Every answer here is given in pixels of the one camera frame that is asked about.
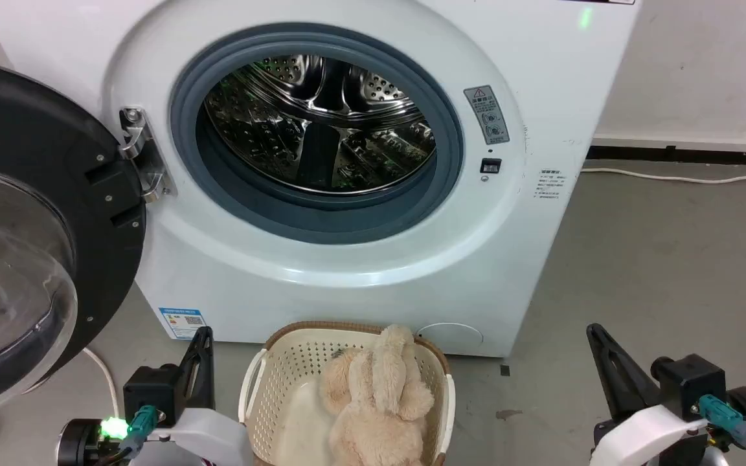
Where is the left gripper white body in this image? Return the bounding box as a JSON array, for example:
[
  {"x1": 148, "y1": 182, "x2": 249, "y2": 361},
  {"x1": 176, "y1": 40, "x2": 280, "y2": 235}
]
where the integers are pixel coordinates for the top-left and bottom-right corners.
[{"x1": 132, "y1": 406, "x2": 254, "y2": 466}]

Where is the beige plush toy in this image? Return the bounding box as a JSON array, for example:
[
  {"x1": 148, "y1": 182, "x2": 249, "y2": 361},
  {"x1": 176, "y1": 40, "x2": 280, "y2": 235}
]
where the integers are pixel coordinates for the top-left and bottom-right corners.
[{"x1": 319, "y1": 324, "x2": 435, "y2": 466}]

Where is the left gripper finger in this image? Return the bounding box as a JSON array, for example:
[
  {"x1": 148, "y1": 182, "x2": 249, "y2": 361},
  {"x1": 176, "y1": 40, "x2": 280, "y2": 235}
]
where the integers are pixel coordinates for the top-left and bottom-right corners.
[
  {"x1": 178, "y1": 327, "x2": 206, "y2": 410},
  {"x1": 197, "y1": 327, "x2": 216, "y2": 411}
]

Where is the left teal connector cable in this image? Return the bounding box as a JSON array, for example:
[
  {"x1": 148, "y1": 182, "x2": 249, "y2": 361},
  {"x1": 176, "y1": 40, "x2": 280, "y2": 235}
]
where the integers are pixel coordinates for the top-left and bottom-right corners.
[{"x1": 111, "y1": 405, "x2": 159, "y2": 466}]

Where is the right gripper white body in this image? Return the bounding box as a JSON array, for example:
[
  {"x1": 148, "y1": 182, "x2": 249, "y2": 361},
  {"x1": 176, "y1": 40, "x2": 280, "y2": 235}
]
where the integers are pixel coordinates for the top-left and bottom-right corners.
[{"x1": 590, "y1": 404, "x2": 712, "y2": 466}]

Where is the teal connector cable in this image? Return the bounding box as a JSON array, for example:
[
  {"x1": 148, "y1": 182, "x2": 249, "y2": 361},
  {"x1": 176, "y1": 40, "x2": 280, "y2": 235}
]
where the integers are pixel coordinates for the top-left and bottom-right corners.
[
  {"x1": 111, "y1": 405, "x2": 159, "y2": 466},
  {"x1": 699, "y1": 394, "x2": 746, "y2": 466}
]

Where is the white floor cable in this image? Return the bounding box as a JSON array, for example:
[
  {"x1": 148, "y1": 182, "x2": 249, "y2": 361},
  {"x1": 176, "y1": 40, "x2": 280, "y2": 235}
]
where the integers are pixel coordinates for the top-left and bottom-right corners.
[
  {"x1": 82, "y1": 348, "x2": 120, "y2": 418},
  {"x1": 582, "y1": 167, "x2": 746, "y2": 185}
]

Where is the grey warning sticker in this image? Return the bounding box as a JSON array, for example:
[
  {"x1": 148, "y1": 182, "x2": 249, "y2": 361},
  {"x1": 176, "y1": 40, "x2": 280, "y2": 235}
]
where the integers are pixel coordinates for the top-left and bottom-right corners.
[{"x1": 464, "y1": 85, "x2": 511, "y2": 146}]

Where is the cream perforated laundry basket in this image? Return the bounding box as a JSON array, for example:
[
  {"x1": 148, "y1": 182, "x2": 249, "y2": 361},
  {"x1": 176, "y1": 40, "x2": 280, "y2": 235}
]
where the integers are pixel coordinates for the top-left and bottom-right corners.
[{"x1": 238, "y1": 321, "x2": 457, "y2": 466}]

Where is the black baseboard strip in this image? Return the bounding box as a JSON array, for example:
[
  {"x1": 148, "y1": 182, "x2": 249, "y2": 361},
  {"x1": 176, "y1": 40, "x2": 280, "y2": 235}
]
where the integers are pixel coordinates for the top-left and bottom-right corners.
[{"x1": 585, "y1": 146, "x2": 746, "y2": 168}]

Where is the black round washer door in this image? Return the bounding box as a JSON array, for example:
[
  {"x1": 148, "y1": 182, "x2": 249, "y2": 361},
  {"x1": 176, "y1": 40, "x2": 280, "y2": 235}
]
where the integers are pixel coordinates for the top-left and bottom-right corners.
[{"x1": 0, "y1": 57, "x2": 148, "y2": 428}]

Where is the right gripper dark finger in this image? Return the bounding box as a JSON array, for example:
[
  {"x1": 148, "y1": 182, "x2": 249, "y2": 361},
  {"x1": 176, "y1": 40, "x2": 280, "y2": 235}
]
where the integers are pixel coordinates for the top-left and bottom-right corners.
[{"x1": 586, "y1": 323, "x2": 662, "y2": 422}]

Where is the metal door hinge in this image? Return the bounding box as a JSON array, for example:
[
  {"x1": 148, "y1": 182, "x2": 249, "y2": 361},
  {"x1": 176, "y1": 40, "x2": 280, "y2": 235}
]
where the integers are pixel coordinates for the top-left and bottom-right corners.
[{"x1": 119, "y1": 107, "x2": 172, "y2": 203}]

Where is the blue energy label sticker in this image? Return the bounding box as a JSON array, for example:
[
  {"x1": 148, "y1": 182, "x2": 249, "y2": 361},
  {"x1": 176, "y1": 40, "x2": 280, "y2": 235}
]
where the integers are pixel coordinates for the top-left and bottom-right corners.
[{"x1": 158, "y1": 307, "x2": 207, "y2": 341}]

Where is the white front-load washing machine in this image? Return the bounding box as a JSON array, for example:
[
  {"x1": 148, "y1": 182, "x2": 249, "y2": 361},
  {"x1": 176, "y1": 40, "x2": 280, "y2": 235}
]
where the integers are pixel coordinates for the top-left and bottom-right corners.
[{"x1": 0, "y1": 0, "x2": 642, "y2": 360}]

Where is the right teal connector cable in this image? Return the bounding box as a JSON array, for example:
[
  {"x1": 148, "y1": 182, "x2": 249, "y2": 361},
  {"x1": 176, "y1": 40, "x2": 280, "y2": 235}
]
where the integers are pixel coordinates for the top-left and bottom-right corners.
[{"x1": 699, "y1": 394, "x2": 746, "y2": 466}]

